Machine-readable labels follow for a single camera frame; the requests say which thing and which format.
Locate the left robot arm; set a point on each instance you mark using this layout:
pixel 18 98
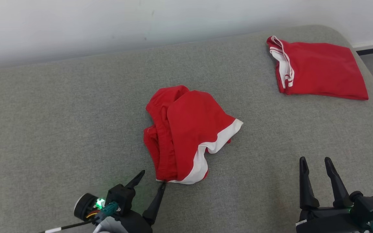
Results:
pixel 108 227

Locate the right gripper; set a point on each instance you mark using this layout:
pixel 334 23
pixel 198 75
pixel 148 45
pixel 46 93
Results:
pixel 329 220

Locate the left black wrist camera box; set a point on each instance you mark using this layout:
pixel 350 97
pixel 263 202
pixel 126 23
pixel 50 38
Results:
pixel 121 195

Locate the grey fabric sofa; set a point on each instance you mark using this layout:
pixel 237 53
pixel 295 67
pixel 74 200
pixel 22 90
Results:
pixel 76 129

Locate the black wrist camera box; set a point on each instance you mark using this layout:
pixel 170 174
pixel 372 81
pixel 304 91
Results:
pixel 372 207
pixel 121 195

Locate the red jersey with number 23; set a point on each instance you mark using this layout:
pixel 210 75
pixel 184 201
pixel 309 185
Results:
pixel 322 71

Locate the red shorts with white trim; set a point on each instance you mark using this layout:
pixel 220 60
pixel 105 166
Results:
pixel 189 129

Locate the right black wrist camera box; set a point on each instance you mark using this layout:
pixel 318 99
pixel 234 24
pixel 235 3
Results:
pixel 372 207

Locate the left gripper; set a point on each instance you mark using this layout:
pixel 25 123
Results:
pixel 131 223

